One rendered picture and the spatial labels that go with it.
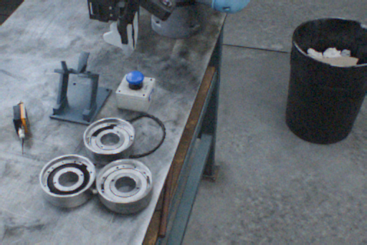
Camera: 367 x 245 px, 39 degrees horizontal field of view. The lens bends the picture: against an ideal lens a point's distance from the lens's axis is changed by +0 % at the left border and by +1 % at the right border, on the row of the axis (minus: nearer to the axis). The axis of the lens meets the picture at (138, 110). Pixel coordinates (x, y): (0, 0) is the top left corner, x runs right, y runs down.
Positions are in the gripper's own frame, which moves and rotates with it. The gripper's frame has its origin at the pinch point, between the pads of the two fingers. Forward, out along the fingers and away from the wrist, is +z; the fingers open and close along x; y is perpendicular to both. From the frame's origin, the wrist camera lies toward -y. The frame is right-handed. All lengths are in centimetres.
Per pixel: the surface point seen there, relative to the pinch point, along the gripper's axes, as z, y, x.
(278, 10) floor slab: 94, -16, -186
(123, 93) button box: 9.5, 1.5, 3.2
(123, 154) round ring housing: 11.1, -4.3, 19.1
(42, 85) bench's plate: 14.0, 23.6, 0.7
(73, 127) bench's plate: 14.0, 10.1, 12.1
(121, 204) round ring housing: 10.4, -8.5, 31.2
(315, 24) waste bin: 54, -36, -108
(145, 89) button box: 9.5, -2.8, 0.7
